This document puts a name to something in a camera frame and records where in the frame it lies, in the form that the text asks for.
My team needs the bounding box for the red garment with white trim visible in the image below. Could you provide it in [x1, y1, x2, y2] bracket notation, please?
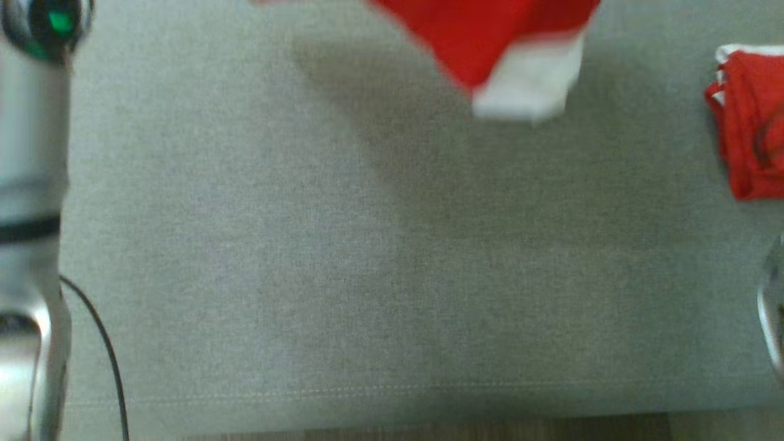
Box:
[703, 44, 784, 202]
[248, 0, 604, 123]

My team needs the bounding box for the large grey sofa chaise cushion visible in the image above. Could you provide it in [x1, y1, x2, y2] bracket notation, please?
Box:
[0, 0, 784, 439]

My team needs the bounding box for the black left camera cable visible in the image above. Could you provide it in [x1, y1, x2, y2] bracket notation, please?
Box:
[58, 276, 130, 441]

